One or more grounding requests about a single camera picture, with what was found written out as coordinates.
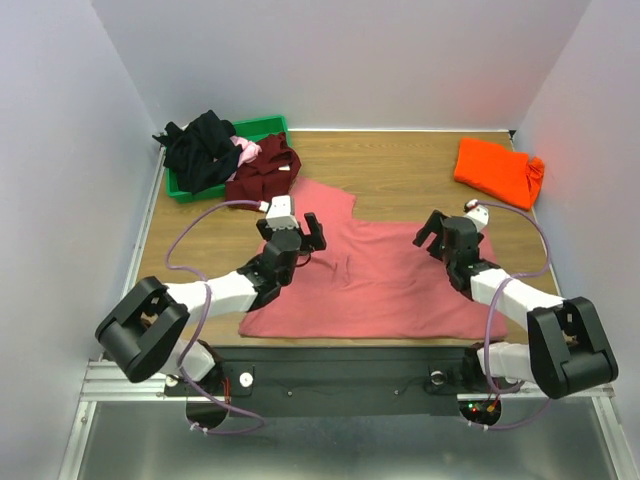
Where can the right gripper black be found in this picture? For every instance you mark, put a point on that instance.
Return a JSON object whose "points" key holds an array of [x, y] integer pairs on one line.
{"points": [[442, 235]]}

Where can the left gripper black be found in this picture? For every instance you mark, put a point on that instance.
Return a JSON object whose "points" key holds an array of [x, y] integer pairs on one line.
{"points": [[313, 241]]}

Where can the salmon pink t-shirt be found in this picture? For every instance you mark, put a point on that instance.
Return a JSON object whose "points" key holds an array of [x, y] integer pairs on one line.
{"points": [[371, 281]]}

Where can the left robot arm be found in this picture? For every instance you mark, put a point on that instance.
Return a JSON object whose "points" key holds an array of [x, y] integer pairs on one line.
{"points": [[142, 334]]}

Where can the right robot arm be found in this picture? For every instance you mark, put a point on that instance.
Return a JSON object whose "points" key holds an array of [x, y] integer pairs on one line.
{"points": [[567, 350]]}

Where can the maroon t-shirt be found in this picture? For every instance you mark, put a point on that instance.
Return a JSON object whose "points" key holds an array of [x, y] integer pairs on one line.
{"points": [[271, 174]]}

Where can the folded orange t-shirt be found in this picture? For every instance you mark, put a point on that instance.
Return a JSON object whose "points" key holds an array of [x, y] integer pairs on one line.
{"points": [[514, 178]]}

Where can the light pink t-shirt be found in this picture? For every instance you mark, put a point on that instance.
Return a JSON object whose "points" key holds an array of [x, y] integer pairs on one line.
{"points": [[249, 149]]}

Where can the green plastic bin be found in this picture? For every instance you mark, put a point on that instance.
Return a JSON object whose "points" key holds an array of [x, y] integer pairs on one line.
{"points": [[252, 129]]}

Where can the black t-shirt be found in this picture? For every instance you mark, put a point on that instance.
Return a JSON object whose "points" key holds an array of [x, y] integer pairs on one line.
{"points": [[201, 155]]}

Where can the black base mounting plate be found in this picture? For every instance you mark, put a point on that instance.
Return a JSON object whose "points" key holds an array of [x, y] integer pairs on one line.
{"points": [[349, 381]]}

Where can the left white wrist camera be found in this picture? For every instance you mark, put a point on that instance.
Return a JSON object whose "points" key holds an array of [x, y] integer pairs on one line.
{"points": [[279, 213]]}

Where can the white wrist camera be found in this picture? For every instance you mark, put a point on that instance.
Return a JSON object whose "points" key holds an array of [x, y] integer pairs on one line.
{"points": [[279, 213], [478, 214]]}

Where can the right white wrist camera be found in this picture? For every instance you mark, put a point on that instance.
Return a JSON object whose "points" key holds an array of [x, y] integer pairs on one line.
{"points": [[478, 214]]}

